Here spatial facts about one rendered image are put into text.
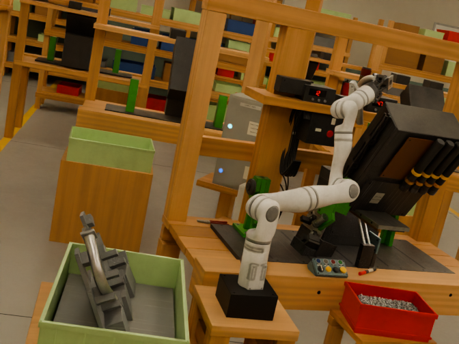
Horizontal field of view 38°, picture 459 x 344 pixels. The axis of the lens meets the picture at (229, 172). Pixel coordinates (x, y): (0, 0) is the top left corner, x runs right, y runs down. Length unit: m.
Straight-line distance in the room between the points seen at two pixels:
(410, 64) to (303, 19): 7.50
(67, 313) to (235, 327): 0.56
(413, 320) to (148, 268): 1.02
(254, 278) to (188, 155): 0.87
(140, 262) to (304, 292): 0.72
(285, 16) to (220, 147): 0.68
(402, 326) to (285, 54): 1.30
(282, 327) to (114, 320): 0.64
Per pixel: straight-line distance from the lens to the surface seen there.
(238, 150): 3.23
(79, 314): 2.23
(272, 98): 3.00
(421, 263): 3.36
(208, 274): 2.60
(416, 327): 2.72
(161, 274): 2.50
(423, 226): 3.77
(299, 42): 3.14
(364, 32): 3.29
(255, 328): 2.35
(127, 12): 9.65
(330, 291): 2.85
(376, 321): 2.65
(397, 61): 10.48
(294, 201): 2.43
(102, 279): 1.94
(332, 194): 2.54
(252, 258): 2.37
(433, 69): 10.72
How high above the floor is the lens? 1.87
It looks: 13 degrees down
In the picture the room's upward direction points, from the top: 12 degrees clockwise
